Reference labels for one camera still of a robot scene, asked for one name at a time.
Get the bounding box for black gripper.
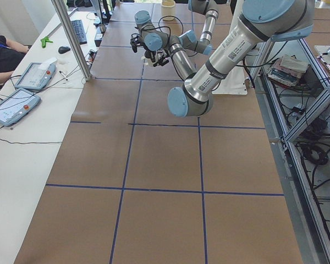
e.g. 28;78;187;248
155;49;169;67
144;49;157;58

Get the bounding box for white ribbed HOME mug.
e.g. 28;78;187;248
145;58;157;67

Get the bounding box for cream white bin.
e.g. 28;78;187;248
161;0;175;21

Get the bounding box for black keyboard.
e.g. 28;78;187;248
71;19;87;45

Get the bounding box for black computer mouse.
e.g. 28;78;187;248
58;46;70;54

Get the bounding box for black marker pen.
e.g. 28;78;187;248
59;70;68;81

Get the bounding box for green plastic clamp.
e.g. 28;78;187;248
40;36;53;48

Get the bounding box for far teach pendant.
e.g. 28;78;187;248
14;62;56;92

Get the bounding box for teach pendant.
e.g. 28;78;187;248
0;88;41;127
14;62;56;92

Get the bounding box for stack of books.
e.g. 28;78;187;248
267;54;309;87

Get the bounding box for near teach pendant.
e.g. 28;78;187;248
0;88;41;127

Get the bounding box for seated person in black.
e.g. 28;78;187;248
0;35;29;85

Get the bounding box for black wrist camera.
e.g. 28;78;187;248
130;34;143;53

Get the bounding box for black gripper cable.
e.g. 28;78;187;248
157;15;184;35

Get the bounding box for aluminium frame post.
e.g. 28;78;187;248
51;0;92;81

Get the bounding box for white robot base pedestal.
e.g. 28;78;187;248
214;10;265;96

